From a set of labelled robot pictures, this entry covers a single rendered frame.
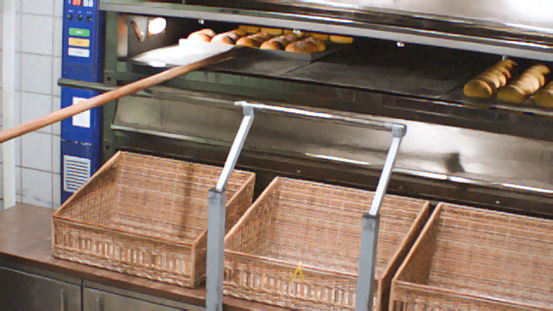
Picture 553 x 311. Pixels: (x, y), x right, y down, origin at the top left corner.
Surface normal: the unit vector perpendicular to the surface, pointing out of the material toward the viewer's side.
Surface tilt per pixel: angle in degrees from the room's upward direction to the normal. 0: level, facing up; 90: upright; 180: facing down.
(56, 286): 92
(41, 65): 90
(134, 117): 70
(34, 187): 90
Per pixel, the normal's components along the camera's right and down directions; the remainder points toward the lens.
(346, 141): -0.35, -0.13
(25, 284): -0.39, 0.22
